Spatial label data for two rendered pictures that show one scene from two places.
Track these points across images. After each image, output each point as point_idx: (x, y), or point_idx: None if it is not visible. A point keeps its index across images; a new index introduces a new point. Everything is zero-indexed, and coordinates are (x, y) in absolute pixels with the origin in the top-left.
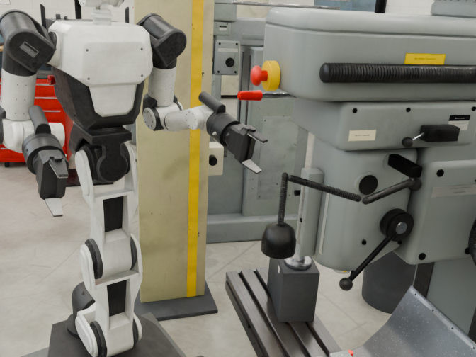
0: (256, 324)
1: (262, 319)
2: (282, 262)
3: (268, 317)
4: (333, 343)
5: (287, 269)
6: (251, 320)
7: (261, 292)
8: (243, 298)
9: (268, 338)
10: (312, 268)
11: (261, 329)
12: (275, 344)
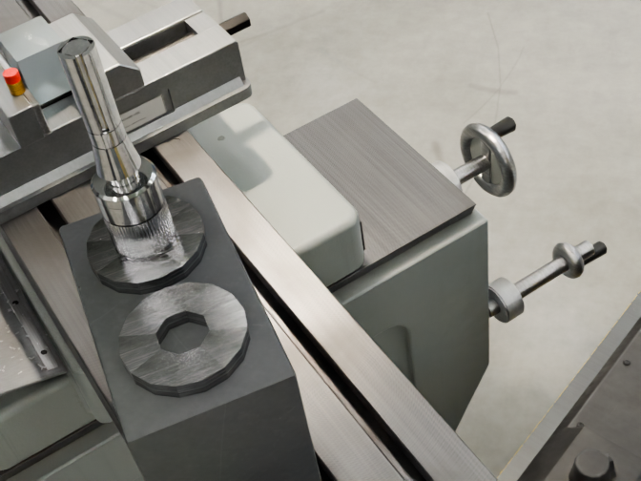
0: (311, 288)
1: (299, 315)
2: (214, 232)
3: (280, 328)
4: (60, 300)
5: (188, 198)
6: (332, 297)
7: (341, 448)
8: (399, 388)
9: (259, 247)
10: (87, 239)
11: (290, 275)
12: (237, 235)
